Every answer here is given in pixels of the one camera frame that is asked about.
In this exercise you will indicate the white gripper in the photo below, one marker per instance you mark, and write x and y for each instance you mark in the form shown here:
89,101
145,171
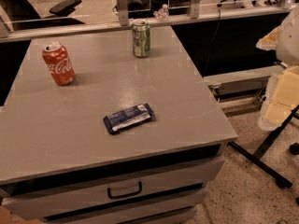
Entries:
289,44

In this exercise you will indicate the blue rxbar blueberry bar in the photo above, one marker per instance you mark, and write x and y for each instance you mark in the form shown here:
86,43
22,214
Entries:
128,118

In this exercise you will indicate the green soda can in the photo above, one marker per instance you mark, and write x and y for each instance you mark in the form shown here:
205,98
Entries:
141,38

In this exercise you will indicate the red coca-cola can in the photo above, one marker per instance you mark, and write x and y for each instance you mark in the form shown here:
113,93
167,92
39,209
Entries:
58,62

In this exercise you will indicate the clear plastic water bottle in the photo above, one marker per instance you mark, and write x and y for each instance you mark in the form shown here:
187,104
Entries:
162,14

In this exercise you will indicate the grey drawer cabinet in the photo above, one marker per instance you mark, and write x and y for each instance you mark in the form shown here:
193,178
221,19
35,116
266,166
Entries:
57,159

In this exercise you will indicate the black metal stand frame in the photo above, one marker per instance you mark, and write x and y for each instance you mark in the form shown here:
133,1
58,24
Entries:
255,158

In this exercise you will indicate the black drawer handle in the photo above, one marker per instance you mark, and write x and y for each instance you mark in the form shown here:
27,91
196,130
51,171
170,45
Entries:
122,191

